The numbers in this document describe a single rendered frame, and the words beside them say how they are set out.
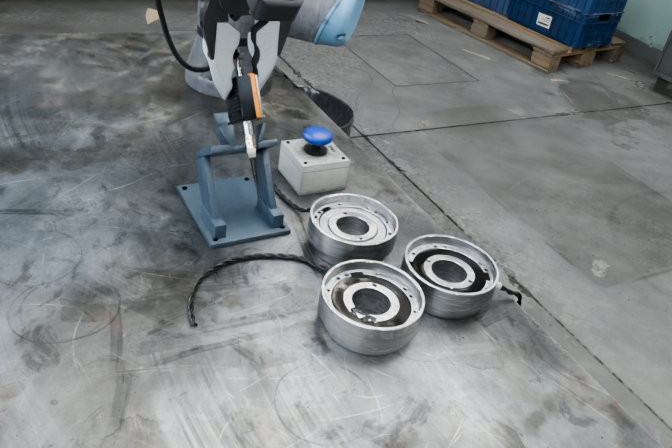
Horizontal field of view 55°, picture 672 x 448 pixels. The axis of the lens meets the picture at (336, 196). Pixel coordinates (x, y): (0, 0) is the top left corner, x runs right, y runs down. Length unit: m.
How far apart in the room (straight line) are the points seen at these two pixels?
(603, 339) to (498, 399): 1.49
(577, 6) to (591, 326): 2.53
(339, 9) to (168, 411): 0.64
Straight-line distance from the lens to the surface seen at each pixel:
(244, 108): 0.70
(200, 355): 0.62
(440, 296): 0.68
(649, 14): 5.05
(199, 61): 1.10
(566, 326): 2.10
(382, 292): 0.67
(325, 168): 0.84
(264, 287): 0.69
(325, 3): 1.01
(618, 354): 2.10
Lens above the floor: 1.25
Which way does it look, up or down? 32 degrees down
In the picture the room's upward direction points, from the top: 10 degrees clockwise
